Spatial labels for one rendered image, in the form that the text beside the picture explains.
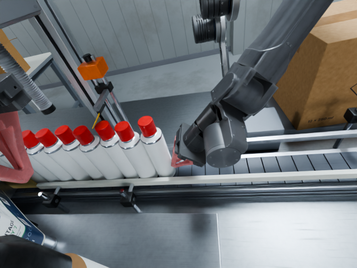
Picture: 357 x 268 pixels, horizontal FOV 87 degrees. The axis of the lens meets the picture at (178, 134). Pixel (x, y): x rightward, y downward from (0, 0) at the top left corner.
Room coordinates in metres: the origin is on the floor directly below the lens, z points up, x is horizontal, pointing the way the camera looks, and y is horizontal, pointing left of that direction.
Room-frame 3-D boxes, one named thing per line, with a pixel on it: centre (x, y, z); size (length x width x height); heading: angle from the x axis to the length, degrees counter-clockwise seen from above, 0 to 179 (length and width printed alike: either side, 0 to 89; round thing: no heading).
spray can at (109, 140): (0.34, 0.16, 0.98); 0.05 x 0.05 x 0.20
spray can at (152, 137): (0.32, 0.06, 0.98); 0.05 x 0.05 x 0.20
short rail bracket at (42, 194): (0.33, 0.38, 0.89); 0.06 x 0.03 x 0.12; 165
